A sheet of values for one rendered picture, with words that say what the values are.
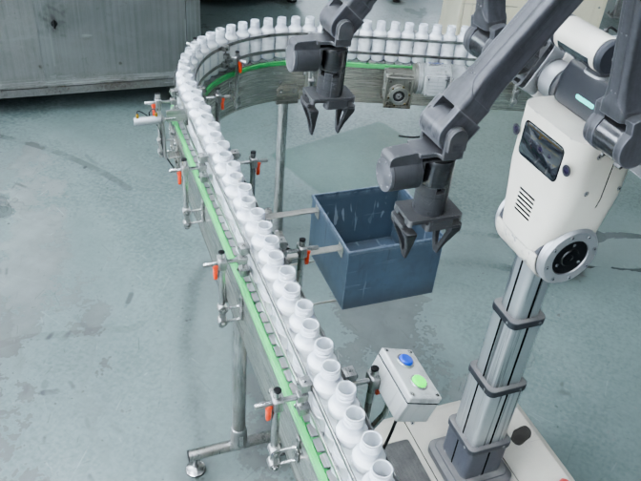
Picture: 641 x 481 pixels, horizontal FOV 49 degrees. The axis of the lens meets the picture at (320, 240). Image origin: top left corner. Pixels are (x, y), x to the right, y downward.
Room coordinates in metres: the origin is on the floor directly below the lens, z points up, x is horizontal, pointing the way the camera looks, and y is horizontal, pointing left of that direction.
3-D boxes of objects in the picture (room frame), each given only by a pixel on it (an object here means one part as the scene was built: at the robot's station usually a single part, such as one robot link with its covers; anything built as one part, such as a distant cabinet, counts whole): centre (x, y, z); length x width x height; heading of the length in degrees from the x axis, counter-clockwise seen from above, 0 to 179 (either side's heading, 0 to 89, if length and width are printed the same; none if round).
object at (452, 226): (1.02, -0.20, 1.44); 0.07 x 0.07 x 0.09; 23
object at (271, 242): (1.31, 0.11, 1.08); 0.06 x 0.06 x 0.17
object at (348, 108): (1.42, 0.00, 1.45); 0.07 x 0.07 x 0.09; 23
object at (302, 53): (1.40, 0.04, 1.61); 0.12 x 0.09 x 0.12; 114
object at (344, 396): (0.88, -0.07, 1.08); 0.06 x 0.06 x 0.17
